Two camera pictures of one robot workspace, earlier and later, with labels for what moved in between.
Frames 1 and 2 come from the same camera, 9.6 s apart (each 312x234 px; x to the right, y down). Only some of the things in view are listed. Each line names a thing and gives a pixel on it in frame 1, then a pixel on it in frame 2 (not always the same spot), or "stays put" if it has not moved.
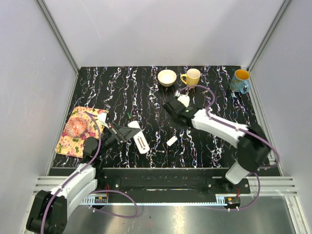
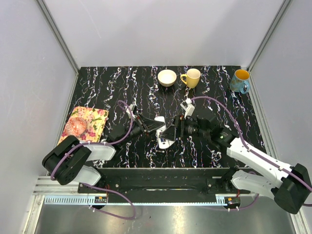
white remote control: (140, 138) -> (163, 143)
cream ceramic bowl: (166, 78) stays put
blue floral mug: (239, 82) stays put
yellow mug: (192, 77) stays put
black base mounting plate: (176, 185) stays put
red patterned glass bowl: (75, 126) stays put
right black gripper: (172, 108) -> (179, 127)
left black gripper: (117, 133) -> (142, 124)
